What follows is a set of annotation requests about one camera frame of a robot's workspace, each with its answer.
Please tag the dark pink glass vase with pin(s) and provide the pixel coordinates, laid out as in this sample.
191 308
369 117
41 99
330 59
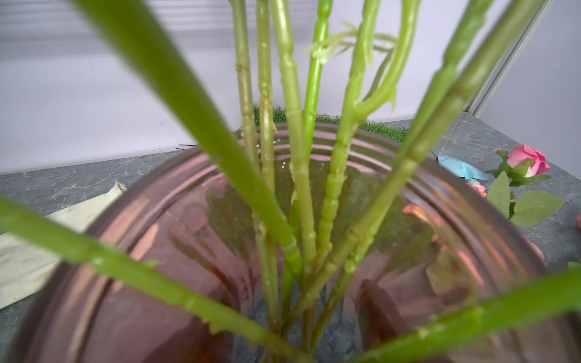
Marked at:
171 273

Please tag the magenta rose stem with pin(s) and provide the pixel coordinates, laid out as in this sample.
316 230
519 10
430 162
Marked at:
520 167

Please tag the green artificial grass mat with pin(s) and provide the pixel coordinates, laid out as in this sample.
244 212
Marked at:
396 134

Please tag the beige garden glove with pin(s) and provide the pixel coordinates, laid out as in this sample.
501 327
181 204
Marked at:
26 268

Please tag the mixed flower bouquet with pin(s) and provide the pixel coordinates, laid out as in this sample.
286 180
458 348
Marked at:
318 194

